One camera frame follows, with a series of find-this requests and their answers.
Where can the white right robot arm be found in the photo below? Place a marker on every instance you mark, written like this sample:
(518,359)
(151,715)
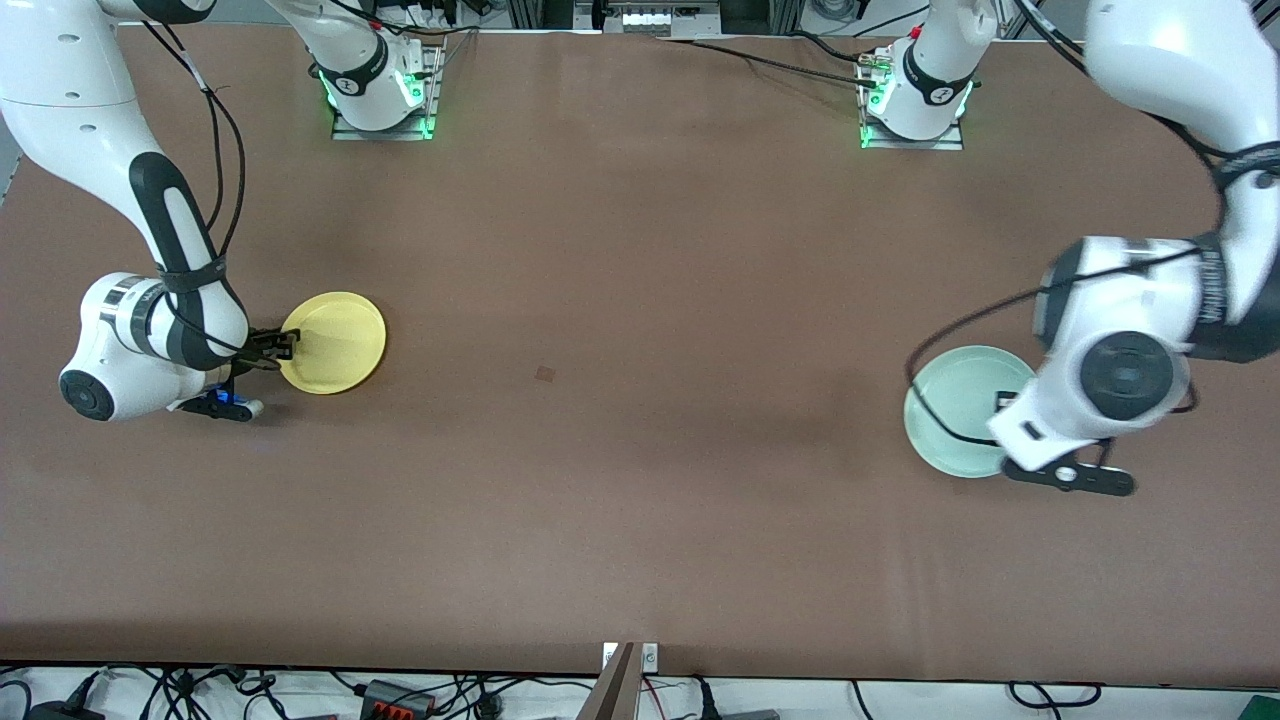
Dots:
(60,90)

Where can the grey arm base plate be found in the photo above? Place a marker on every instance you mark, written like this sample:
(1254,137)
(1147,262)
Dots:
(345,133)
(950,145)

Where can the pale green round plate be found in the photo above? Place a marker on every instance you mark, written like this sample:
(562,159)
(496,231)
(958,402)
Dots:
(965,385)

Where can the black power plug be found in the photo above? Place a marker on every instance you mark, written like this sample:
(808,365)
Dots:
(60,712)
(705,705)

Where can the green box corner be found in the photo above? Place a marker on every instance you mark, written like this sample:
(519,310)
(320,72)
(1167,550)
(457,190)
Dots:
(1262,710)

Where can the grey power adapter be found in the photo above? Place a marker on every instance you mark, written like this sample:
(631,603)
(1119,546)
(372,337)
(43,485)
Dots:
(750,715)

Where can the black orange power strip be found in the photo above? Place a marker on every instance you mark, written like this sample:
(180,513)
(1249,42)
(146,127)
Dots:
(395,700)

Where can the grey brown slanted post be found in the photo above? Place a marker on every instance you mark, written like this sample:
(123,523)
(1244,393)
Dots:
(615,695)

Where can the yellow round plate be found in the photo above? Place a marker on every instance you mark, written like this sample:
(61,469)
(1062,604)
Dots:
(340,345)

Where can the dark aluminium frame rack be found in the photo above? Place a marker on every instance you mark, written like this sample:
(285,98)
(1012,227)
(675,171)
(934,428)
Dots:
(530,12)

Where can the brown table cover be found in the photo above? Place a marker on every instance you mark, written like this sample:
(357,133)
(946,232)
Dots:
(500,550)

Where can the slanted aluminium profile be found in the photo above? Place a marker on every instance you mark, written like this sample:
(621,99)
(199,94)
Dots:
(1012,22)

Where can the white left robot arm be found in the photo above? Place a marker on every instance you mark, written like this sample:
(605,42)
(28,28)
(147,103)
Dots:
(1150,60)

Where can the white connector block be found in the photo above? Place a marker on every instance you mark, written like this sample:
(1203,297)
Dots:
(660,22)

